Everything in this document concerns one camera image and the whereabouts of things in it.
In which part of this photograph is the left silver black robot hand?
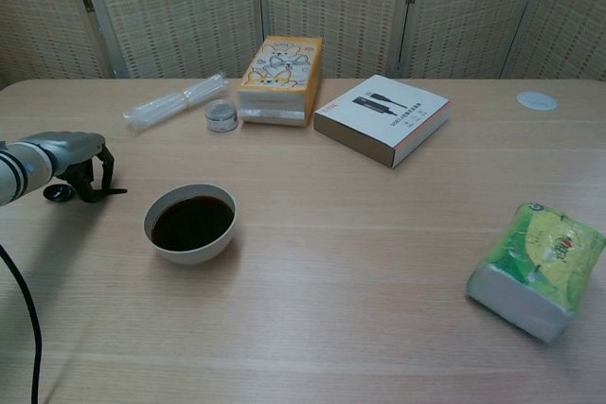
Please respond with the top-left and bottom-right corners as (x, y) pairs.
(32, 131), (116, 204)

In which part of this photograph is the small black spoon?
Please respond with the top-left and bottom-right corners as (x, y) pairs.
(44, 184), (128, 204)

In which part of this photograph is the cup of black coffee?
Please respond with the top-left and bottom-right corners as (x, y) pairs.
(143, 183), (238, 266)

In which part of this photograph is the clear plastic straw bundle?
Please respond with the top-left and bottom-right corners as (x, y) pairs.
(122, 71), (229, 133)

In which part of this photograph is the small clear plastic jar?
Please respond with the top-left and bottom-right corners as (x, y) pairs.
(205, 98), (239, 133)

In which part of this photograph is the woven folding screen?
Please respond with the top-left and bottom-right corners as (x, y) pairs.
(0, 0), (606, 81)

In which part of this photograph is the orange corgi tissue box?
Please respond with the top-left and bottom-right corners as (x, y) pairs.
(236, 34), (326, 130)

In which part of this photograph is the round white desk grommet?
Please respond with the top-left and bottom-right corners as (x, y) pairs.
(515, 90), (558, 111)

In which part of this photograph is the green tissue pack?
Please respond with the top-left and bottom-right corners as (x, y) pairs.
(465, 201), (606, 345)

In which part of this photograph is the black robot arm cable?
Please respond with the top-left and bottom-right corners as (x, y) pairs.
(0, 242), (43, 404)

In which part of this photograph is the white cable product box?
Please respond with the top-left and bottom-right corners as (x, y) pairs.
(312, 74), (452, 169)

